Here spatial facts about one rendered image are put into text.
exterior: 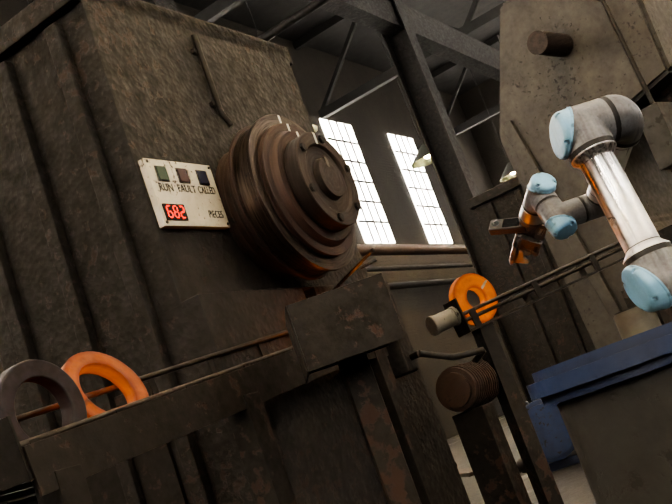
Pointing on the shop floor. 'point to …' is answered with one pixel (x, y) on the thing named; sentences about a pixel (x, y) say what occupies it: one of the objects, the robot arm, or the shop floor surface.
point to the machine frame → (160, 248)
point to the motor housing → (482, 430)
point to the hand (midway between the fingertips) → (510, 260)
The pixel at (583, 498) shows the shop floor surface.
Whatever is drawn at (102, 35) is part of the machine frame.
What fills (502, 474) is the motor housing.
